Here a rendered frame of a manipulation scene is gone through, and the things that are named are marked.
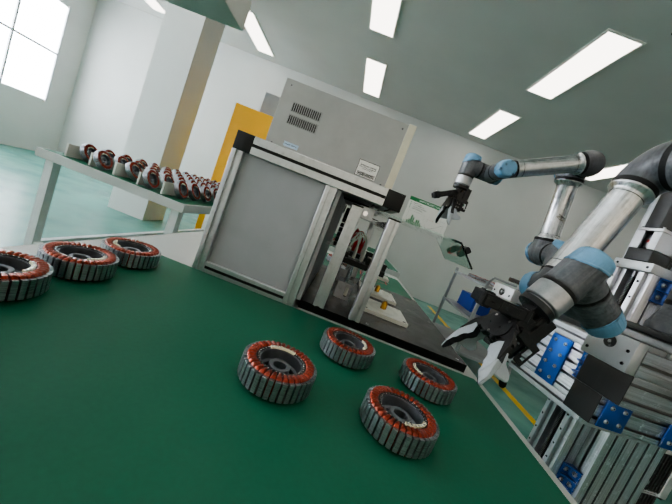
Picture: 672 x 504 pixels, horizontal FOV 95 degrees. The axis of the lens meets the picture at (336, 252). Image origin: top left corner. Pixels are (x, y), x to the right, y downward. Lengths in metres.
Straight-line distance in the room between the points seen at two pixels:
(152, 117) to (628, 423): 4.91
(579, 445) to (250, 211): 1.43
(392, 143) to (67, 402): 0.84
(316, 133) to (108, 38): 7.91
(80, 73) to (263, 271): 8.20
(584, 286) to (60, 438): 0.78
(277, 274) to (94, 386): 0.49
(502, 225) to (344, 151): 6.21
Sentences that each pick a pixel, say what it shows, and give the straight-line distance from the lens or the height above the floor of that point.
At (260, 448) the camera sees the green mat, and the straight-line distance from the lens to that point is 0.40.
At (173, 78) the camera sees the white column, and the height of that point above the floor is 1.83.
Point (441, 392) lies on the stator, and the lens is 0.65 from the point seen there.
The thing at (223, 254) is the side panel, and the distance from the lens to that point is 0.85.
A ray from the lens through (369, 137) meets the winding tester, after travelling 0.93.
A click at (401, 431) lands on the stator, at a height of 0.78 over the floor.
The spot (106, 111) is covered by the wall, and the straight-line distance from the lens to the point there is 8.32.
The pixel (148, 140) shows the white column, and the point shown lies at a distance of 4.83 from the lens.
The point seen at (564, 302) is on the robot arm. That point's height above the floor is 1.01.
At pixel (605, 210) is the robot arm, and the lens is 0.99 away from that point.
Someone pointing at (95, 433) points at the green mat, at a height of 0.75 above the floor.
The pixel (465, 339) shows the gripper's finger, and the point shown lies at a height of 0.86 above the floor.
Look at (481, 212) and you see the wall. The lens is 6.82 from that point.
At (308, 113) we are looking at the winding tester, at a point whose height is 1.25.
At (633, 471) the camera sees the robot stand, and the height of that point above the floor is 0.54.
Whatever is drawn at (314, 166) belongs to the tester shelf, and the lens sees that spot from 0.78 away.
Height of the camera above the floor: 1.01
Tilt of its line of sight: 7 degrees down
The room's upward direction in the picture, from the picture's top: 22 degrees clockwise
